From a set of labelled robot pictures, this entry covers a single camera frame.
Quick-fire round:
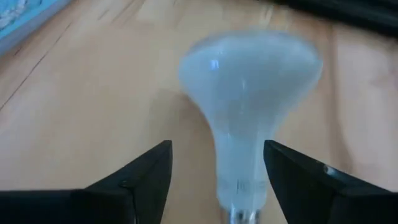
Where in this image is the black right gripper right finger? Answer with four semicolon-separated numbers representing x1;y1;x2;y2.
263;139;398;224

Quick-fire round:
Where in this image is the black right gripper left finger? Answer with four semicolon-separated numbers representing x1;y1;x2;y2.
0;139;174;224

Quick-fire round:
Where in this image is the frosted white reflector lightbulb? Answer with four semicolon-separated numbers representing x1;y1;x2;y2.
177;29;324;224

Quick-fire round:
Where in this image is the Yellowstone waterfall picture book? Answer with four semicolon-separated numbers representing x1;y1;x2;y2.
0;0;74;56

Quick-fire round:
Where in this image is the black aluminium table frame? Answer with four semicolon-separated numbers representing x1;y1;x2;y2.
261;0;398;39

